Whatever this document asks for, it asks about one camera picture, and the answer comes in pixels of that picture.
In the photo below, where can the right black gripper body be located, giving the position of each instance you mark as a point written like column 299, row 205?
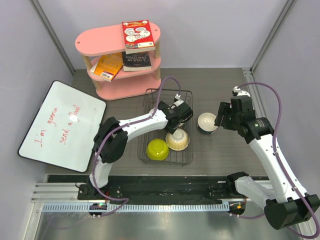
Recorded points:
column 232, row 119

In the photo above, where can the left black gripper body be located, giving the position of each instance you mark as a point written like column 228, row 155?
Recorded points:
column 172, row 130

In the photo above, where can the teal and white bowl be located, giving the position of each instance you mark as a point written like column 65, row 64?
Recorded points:
column 206, row 123

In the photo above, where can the white bowl with yellow pattern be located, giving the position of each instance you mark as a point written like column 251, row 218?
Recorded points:
column 178, row 141

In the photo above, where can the black wire dish rack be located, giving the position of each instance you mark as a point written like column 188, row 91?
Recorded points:
column 180, row 158

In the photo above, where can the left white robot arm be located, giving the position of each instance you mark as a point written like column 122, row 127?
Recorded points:
column 113, row 135

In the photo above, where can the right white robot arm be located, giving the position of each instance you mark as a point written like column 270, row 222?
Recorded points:
column 288, row 202

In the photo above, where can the yellow-green bowl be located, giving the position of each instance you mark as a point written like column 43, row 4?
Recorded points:
column 157, row 150

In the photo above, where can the black Tale of Two Cities book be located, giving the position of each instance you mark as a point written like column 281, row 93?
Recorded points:
column 136, row 61

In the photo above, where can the pink three-tier shelf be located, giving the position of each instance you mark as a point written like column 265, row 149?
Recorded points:
column 96, row 42

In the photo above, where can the orange paperback book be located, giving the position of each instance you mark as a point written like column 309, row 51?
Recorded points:
column 108, row 66

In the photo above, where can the red comic book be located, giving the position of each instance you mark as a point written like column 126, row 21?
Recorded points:
column 137, row 36

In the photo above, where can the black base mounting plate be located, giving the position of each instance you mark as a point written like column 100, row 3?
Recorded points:
column 154, row 190

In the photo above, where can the white dry-erase board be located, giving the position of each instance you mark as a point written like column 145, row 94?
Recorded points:
column 63, row 129

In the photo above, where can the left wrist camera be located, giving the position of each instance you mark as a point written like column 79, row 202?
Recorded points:
column 177, row 99

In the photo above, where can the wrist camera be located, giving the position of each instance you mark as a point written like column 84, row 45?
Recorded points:
column 177, row 99
column 237, row 92

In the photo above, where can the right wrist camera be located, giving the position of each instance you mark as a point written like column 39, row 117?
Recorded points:
column 237, row 92

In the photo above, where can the white slotted cable duct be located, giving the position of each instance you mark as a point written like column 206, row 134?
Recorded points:
column 97, row 207

